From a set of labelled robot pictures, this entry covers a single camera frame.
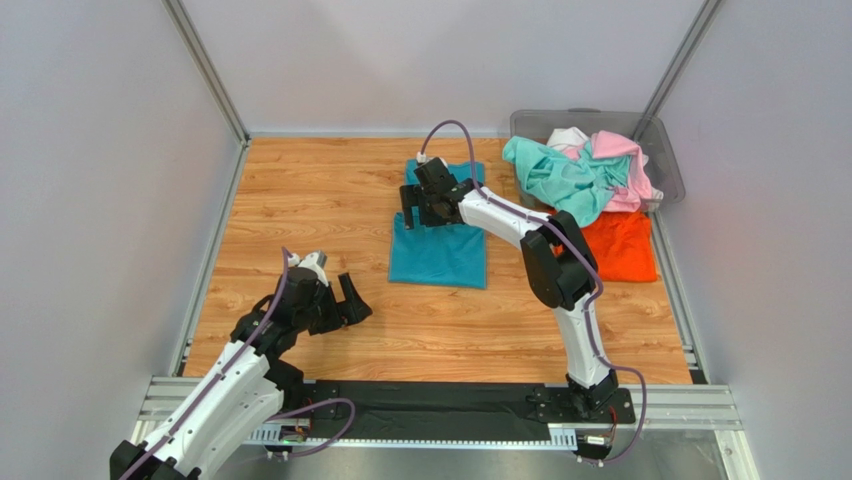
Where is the left aluminium corner post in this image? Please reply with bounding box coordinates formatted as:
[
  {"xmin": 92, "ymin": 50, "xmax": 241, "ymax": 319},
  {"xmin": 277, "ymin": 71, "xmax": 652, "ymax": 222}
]
[{"xmin": 162, "ymin": 0, "xmax": 250, "ymax": 146}]

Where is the clear plastic bin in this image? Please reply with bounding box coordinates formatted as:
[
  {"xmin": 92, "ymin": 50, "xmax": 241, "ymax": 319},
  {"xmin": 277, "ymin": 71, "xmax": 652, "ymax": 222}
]
[{"xmin": 509, "ymin": 108, "xmax": 685, "ymax": 213}]

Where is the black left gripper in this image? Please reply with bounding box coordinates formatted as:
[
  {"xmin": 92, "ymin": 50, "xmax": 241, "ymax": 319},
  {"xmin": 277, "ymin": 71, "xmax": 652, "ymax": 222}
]
[{"xmin": 295, "ymin": 271, "xmax": 372, "ymax": 334}]

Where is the white t shirt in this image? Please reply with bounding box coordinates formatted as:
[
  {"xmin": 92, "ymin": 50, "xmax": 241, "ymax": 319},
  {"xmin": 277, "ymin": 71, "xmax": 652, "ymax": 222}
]
[{"xmin": 546, "ymin": 127, "xmax": 589, "ymax": 152}]

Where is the right aluminium corner post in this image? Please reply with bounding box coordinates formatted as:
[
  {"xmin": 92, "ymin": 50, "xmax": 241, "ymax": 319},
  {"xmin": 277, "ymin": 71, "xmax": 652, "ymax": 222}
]
[{"xmin": 632, "ymin": 0, "xmax": 725, "ymax": 140}]

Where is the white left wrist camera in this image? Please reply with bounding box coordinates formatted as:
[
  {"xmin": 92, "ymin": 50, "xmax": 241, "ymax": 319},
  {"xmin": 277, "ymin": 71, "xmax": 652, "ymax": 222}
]
[{"xmin": 287, "ymin": 250, "xmax": 329, "ymax": 285}]

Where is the teal t shirt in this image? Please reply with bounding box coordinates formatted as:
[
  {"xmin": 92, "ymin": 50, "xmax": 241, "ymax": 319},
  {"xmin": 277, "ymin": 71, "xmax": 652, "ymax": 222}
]
[{"xmin": 387, "ymin": 158, "xmax": 489, "ymax": 291}]

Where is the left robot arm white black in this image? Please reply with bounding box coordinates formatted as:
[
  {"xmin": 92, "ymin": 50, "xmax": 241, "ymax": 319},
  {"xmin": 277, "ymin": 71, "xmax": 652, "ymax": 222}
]
[{"xmin": 109, "ymin": 260, "xmax": 373, "ymax": 479}]

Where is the pink t shirt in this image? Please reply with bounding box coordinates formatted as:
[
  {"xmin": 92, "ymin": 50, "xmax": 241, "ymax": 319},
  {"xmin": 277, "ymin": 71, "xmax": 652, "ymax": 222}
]
[{"xmin": 561, "ymin": 130, "xmax": 664, "ymax": 212}]

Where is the mint green t shirt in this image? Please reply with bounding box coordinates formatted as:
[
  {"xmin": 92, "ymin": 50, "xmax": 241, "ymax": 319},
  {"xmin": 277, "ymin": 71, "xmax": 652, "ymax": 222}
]
[{"xmin": 502, "ymin": 136, "xmax": 612, "ymax": 227}]

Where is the folded orange t shirt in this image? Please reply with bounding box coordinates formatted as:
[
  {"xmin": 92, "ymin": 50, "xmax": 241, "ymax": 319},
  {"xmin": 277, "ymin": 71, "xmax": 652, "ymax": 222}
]
[{"xmin": 581, "ymin": 211, "xmax": 658, "ymax": 283}]

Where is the aluminium corner post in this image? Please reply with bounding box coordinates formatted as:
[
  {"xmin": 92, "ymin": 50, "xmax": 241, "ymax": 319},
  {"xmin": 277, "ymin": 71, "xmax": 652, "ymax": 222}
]
[
  {"xmin": 632, "ymin": 0, "xmax": 725, "ymax": 140},
  {"xmin": 162, "ymin": 0, "xmax": 250, "ymax": 146}
]

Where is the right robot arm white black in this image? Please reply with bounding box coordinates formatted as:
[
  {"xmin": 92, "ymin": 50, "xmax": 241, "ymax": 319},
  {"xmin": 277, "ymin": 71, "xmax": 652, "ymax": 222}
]
[{"xmin": 400, "ymin": 157, "xmax": 620, "ymax": 419}]

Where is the aluminium front frame rail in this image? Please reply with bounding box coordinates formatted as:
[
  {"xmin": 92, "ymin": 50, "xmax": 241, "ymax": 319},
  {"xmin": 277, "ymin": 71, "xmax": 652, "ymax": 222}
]
[{"xmin": 131, "ymin": 377, "xmax": 742, "ymax": 451}]

